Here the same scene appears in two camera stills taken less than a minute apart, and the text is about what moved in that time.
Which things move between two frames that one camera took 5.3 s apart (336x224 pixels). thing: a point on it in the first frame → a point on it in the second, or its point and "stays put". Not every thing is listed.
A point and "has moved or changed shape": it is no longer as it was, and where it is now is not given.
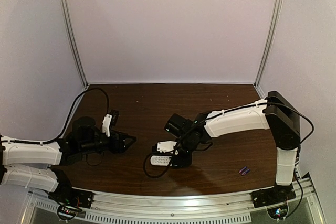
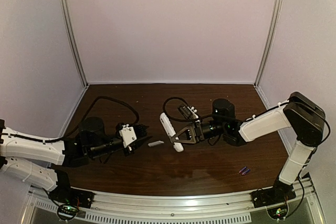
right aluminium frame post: [275, 19] stays put
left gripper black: [119, 149] → [135, 146]
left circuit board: [65, 212] stays put
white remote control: [160, 160] has moved or changed shape
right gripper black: [183, 162] → [193, 136]
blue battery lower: [245, 172] stays put
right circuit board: [278, 213] stays put
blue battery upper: [242, 170] stays put
